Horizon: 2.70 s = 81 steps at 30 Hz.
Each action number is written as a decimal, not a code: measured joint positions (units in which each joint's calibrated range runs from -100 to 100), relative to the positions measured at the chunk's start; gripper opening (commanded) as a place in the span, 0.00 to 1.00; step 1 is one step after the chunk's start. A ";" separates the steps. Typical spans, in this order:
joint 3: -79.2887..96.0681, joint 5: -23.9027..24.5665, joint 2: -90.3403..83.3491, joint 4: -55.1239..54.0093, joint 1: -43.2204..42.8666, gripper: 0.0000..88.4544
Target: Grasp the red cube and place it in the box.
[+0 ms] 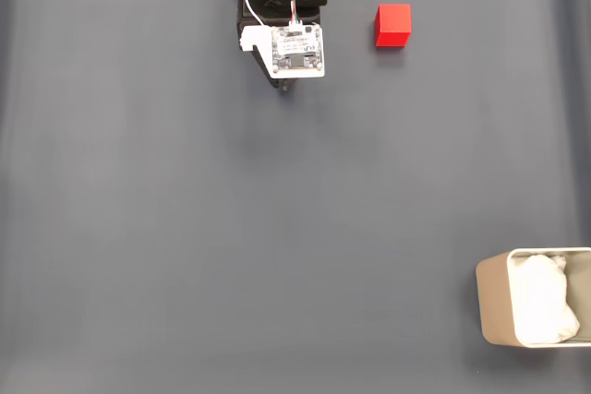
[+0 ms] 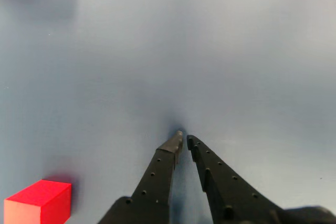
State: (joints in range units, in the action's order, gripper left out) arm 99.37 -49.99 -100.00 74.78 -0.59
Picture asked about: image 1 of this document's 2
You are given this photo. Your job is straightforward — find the red cube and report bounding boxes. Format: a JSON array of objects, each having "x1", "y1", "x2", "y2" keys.
[{"x1": 374, "y1": 3, "x2": 413, "y2": 49}]

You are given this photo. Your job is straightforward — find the beige rounded box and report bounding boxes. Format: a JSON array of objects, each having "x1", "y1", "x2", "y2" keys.
[{"x1": 475, "y1": 246, "x2": 591, "y2": 349}]

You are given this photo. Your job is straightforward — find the grey table mat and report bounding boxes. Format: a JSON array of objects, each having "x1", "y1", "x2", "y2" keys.
[{"x1": 0, "y1": 0, "x2": 591, "y2": 394}]

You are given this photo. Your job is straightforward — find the white crumpled paper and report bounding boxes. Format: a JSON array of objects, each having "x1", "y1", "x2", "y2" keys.
[{"x1": 510, "y1": 253, "x2": 581, "y2": 345}]

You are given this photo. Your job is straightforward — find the white camera board with mount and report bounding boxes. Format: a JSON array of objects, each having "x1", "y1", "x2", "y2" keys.
[{"x1": 239, "y1": 24, "x2": 327, "y2": 79}]

